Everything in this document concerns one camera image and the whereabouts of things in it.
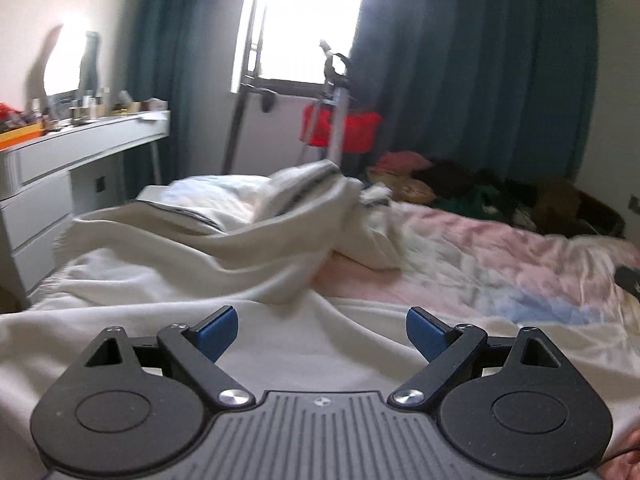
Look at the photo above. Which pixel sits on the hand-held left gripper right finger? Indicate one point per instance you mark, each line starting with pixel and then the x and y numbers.
pixel 425 334

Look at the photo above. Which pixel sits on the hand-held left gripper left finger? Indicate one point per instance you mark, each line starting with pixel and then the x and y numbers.
pixel 217 332

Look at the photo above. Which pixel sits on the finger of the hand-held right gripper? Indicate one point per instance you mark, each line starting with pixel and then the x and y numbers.
pixel 629 279

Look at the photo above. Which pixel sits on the pile of dark clothes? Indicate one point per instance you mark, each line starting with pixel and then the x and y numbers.
pixel 455 175

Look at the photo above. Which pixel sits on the cream fringed blanket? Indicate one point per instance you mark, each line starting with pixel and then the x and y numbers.
pixel 165 280

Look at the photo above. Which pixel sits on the brown bag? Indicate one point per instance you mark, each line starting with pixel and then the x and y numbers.
pixel 575 207

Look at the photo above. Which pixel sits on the pastel printed bed sheet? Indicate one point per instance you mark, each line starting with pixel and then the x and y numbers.
pixel 490 260

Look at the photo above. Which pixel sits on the white pillow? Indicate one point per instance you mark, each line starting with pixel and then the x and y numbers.
pixel 210 197

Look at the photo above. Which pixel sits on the green garment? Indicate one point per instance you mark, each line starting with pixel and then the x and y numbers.
pixel 467 202

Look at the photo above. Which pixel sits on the tan cushion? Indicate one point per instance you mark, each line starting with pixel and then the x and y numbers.
pixel 407 189

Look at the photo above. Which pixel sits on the white grey-striped garment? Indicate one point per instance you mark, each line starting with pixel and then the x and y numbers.
pixel 305 185

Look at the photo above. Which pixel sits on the pink cushion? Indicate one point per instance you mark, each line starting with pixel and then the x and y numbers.
pixel 402 161

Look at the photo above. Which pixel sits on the red bag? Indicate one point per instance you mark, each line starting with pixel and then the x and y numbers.
pixel 362 132

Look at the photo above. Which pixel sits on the black floor stand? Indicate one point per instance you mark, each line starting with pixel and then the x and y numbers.
pixel 240 110

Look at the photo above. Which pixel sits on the white dresser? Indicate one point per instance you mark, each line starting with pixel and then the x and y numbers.
pixel 75 150

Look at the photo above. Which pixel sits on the silver tripod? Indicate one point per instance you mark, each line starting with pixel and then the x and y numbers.
pixel 332 105

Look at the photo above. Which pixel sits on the row of cosmetic bottles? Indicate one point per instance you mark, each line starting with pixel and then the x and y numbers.
pixel 95 105

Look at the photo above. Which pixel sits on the teal curtain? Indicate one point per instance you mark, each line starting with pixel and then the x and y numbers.
pixel 475 60
pixel 170 60

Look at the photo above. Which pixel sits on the orange box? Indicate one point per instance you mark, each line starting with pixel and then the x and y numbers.
pixel 20 136

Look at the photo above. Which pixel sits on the dark tall bottle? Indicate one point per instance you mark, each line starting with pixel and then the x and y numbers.
pixel 90 62

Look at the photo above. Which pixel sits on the table mirror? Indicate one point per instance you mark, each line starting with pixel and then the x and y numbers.
pixel 62 60

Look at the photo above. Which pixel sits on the window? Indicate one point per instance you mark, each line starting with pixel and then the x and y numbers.
pixel 305 20

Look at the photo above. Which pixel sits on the black wall socket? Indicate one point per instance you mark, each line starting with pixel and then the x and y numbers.
pixel 101 185

